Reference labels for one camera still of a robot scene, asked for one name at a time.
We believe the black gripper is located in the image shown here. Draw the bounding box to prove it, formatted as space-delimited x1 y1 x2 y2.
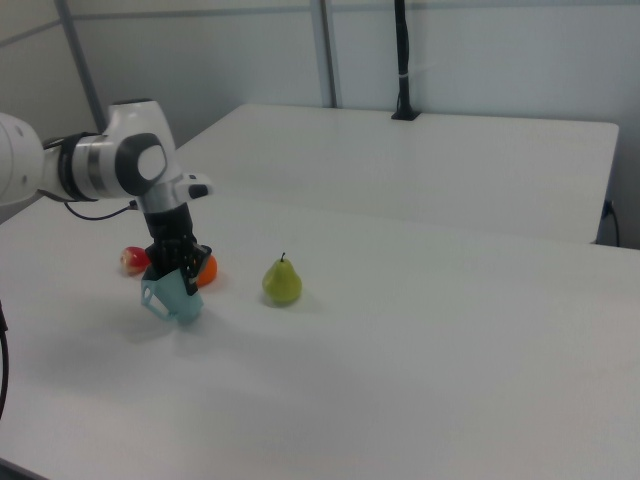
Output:
142 201 214 297

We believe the light blue faceted mug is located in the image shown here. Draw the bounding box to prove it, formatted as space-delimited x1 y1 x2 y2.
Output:
139 266 205 327

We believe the orange mandarin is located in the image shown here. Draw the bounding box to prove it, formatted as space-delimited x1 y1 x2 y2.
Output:
195 254 220 289

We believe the red wax apple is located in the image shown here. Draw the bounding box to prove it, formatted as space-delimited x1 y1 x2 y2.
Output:
119 245 153 278

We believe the green pear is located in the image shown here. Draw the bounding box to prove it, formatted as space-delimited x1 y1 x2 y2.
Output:
261 251 304 308

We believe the black pole with clamp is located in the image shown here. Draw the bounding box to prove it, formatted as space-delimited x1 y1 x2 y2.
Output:
390 0 422 122

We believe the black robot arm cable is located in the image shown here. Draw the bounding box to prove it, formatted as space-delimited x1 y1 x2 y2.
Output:
41 134 140 222

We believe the thick black hanging cable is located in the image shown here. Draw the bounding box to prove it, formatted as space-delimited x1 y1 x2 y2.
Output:
0 298 11 422

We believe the thin cable at table end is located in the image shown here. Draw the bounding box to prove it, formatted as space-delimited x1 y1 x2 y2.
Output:
603 199 622 248

